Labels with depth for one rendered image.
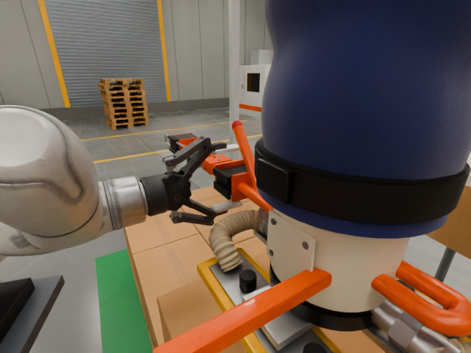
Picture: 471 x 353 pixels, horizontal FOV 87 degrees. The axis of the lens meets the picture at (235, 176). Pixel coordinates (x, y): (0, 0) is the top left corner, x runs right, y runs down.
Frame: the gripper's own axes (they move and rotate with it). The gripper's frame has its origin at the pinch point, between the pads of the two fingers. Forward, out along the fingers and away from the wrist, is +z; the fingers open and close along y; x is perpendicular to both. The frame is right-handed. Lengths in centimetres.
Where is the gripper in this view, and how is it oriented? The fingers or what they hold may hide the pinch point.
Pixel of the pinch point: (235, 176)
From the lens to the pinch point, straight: 56.0
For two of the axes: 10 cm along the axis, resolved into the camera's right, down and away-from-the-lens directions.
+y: 0.0, 9.2, 3.9
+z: 8.6, -2.0, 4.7
